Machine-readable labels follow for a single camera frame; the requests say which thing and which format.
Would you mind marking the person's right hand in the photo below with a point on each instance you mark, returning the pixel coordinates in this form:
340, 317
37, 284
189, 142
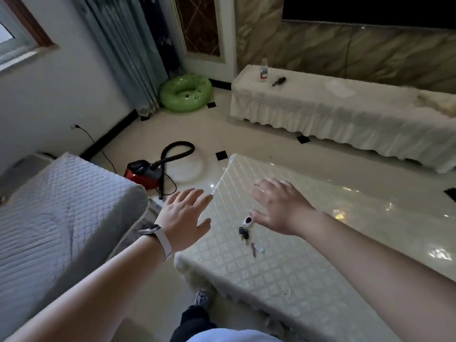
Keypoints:
285, 208

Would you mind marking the person's left hand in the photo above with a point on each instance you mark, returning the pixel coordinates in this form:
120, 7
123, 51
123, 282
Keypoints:
180, 220

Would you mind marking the person's left middle finger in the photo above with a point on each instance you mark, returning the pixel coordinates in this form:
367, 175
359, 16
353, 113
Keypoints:
195, 198

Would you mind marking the person's left little finger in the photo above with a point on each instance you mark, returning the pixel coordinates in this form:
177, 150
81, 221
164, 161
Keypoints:
171, 202

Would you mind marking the person's left thumb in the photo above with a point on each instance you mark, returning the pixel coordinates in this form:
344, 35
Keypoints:
202, 229

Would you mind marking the person's right little finger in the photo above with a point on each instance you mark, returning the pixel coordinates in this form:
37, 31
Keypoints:
290, 188

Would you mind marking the person's right middle finger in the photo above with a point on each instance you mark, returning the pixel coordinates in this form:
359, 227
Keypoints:
263, 186

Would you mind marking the person's right thumb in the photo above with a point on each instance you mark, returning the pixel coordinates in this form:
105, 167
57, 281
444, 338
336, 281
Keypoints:
259, 217

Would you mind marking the person's right forearm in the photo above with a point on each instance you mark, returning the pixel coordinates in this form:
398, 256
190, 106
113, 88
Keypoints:
377, 267

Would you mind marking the person's left forearm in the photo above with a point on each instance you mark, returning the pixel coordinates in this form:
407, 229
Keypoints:
82, 299

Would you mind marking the white key fob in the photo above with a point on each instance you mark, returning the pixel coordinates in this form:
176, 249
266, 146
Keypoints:
247, 221

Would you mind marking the black car key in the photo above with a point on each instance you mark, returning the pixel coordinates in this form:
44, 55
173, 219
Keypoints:
243, 233

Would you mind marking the silver key with white tag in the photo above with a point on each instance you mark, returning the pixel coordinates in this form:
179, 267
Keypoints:
257, 248

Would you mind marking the white band wristwatch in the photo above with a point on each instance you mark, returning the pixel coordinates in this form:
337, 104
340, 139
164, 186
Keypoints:
162, 242

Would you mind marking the red vacuum cleaner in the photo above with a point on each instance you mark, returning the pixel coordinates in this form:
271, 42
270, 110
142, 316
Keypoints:
140, 172

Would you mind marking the coffee table with patterned cover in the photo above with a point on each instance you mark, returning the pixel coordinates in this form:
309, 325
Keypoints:
285, 267

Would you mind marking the person's white shoe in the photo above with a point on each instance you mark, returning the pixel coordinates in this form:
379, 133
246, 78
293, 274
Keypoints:
201, 298

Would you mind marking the cabinet with white frilled cloth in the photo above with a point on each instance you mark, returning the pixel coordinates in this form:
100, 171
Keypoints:
338, 110

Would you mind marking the person's black trouser leg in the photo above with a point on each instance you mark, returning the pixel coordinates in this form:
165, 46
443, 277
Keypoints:
192, 324

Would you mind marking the small black hair brush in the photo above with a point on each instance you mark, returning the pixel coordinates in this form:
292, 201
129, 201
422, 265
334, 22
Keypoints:
279, 81

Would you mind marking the person's white shirt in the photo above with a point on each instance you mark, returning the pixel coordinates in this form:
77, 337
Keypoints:
231, 336

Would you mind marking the grey quilted sofa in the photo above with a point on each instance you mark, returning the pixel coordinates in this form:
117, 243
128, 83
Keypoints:
60, 224

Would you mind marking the clear plastic bottle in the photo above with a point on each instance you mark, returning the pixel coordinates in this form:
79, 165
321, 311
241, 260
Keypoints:
263, 71

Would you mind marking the grey-blue curtain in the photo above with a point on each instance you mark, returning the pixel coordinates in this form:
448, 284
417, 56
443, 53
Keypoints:
117, 49

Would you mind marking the white framed door panel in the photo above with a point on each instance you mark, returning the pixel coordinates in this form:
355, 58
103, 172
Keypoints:
197, 31

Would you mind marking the black television screen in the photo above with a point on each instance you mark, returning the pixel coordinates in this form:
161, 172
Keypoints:
367, 10

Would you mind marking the window with wooden frame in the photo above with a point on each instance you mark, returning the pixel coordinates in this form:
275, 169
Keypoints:
17, 31

